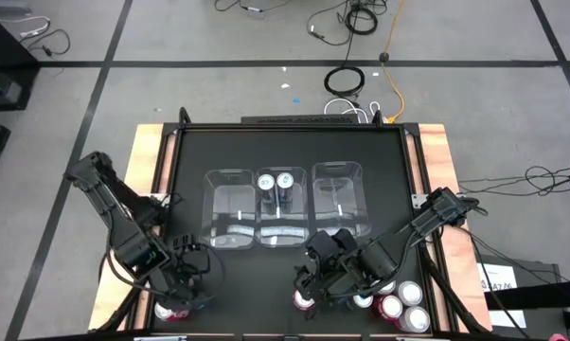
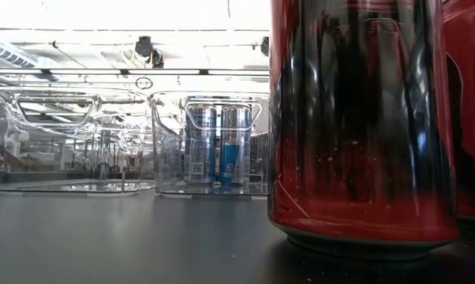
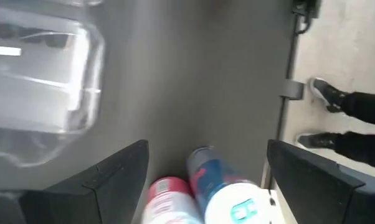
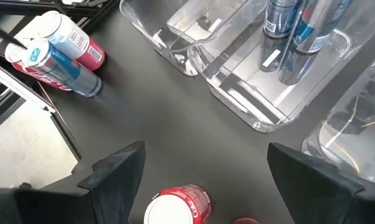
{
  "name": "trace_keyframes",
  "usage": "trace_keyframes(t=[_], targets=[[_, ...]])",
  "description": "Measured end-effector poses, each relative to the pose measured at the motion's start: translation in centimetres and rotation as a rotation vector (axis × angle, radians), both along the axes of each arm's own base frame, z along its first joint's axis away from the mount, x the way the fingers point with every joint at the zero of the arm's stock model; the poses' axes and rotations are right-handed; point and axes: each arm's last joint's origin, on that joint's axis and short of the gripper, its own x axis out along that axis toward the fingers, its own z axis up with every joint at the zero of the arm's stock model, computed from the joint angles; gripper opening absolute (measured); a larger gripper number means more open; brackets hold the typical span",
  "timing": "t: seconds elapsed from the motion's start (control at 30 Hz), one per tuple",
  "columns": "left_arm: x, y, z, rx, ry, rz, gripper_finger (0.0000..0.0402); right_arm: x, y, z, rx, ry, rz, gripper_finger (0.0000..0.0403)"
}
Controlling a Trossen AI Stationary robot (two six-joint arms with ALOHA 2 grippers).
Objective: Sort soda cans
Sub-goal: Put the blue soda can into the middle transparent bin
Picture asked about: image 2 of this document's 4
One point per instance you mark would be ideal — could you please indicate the blue silver Red Bull can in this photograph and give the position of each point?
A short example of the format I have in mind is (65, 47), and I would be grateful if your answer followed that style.
(235, 146)
(200, 146)

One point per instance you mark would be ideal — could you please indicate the clear plastic storage bin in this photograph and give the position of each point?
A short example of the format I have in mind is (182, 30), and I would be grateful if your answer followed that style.
(64, 181)
(170, 181)

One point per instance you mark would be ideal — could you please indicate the red Coca-Cola can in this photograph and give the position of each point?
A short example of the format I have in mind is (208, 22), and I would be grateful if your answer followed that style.
(474, 118)
(360, 158)

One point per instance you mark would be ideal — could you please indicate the horizontal metal crossbar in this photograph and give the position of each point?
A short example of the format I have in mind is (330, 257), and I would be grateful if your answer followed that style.
(83, 72)

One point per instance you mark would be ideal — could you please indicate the ribbed metal air duct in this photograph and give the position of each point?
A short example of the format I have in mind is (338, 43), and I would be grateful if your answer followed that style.
(8, 53)

